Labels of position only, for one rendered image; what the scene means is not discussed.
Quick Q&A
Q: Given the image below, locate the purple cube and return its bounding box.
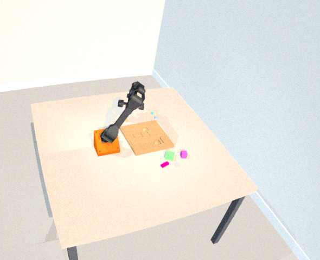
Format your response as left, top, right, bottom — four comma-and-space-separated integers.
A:
180, 151, 188, 159

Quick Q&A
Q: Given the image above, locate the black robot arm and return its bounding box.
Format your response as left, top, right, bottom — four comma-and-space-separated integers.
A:
100, 81, 146, 144

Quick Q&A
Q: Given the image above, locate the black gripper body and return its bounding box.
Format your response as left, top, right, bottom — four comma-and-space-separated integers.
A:
118, 98, 144, 110

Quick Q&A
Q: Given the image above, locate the green block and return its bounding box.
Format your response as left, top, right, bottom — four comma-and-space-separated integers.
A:
165, 151, 175, 161

